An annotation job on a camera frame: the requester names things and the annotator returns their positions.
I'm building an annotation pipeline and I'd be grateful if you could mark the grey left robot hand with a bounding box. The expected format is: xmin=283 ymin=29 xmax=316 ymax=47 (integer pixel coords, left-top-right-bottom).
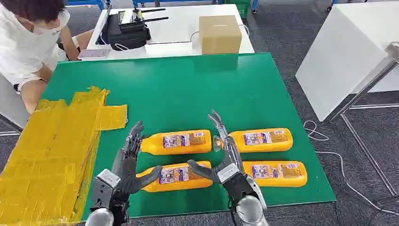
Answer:
xmin=111 ymin=121 xmax=163 ymax=196

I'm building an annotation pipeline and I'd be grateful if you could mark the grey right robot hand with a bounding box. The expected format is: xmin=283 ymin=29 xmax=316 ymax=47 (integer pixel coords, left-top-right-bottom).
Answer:
xmin=187 ymin=109 xmax=257 ymax=204

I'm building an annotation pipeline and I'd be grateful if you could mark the orange drink bottle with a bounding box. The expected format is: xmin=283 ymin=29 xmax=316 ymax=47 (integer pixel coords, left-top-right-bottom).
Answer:
xmin=242 ymin=161 xmax=308 ymax=188
xmin=136 ymin=161 xmax=214 ymax=193
xmin=213 ymin=128 xmax=294 ymax=153
xmin=140 ymin=129 xmax=213 ymax=156

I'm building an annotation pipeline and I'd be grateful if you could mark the green table mat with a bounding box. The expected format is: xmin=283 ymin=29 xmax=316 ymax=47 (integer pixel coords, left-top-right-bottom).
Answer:
xmin=40 ymin=52 xmax=336 ymax=220

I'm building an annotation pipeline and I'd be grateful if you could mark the cardboard box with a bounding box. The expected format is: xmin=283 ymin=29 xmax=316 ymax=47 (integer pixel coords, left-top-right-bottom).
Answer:
xmin=198 ymin=15 xmax=243 ymax=56

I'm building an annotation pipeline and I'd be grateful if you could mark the smartphone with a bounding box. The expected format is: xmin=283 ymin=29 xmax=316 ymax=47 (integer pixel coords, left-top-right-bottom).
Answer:
xmin=79 ymin=48 xmax=110 ymax=59

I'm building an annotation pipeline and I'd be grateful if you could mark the black bag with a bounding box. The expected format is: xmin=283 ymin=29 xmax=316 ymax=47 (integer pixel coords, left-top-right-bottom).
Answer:
xmin=99 ymin=14 xmax=152 ymax=51

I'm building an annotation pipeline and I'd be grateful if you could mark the white table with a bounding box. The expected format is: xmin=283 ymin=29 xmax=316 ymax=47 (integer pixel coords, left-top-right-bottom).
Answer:
xmin=79 ymin=3 xmax=255 ymax=61

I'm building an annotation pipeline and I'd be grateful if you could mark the green crate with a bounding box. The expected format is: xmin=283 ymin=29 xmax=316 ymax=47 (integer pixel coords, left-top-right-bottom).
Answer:
xmin=224 ymin=0 xmax=252 ymax=19

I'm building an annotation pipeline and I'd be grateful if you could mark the black device with antennas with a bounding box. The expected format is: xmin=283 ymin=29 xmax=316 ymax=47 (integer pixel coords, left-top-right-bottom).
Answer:
xmin=118 ymin=8 xmax=169 ymax=26

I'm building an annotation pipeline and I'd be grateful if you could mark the person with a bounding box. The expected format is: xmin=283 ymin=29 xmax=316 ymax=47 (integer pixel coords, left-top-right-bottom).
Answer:
xmin=0 ymin=0 xmax=94 ymax=114

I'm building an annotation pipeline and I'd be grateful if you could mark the blue metal rack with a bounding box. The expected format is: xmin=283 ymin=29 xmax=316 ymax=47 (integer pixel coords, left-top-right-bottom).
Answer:
xmin=65 ymin=0 xmax=108 ymax=10

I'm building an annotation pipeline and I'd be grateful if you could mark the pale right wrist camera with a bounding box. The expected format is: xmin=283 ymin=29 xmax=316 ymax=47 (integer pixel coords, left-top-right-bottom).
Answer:
xmin=217 ymin=163 xmax=240 ymax=184

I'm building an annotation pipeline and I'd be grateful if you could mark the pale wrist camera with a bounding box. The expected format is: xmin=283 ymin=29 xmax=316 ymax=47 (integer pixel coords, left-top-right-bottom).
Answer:
xmin=217 ymin=163 xmax=240 ymax=184
xmin=90 ymin=169 xmax=121 ymax=208

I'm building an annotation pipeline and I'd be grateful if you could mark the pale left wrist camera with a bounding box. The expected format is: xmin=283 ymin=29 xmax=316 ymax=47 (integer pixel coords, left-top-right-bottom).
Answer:
xmin=90 ymin=169 xmax=121 ymax=208

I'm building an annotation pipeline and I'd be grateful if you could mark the white floor cable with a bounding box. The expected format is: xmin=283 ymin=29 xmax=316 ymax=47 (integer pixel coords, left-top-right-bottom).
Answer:
xmin=303 ymin=120 xmax=399 ymax=216

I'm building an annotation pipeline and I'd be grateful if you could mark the steel table frame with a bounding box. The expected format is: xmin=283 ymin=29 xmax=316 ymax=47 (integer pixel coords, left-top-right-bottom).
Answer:
xmin=328 ymin=42 xmax=399 ymax=207

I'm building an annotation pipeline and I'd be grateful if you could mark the white tabletop with steel frame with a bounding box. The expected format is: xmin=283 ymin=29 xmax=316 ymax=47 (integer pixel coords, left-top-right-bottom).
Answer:
xmin=295 ymin=2 xmax=399 ymax=122

